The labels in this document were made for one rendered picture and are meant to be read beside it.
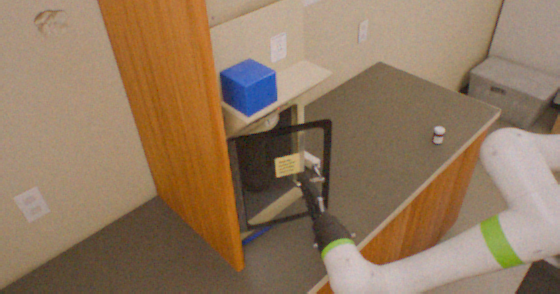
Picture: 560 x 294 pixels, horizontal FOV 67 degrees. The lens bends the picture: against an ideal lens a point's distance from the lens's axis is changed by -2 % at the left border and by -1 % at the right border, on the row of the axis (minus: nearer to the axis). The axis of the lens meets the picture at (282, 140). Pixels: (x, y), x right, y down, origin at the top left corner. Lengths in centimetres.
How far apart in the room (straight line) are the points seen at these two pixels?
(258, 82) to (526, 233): 66
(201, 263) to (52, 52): 78
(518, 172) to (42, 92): 123
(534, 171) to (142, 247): 119
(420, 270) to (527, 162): 34
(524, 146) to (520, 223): 16
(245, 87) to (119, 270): 81
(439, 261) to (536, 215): 23
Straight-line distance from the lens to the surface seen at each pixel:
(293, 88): 114
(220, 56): 106
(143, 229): 161
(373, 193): 165
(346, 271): 105
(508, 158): 103
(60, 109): 141
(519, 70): 400
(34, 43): 132
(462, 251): 106
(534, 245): 102
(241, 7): 106
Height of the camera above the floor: 212
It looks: 39 degrees down
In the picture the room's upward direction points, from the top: 2 degrees counter-clockwise
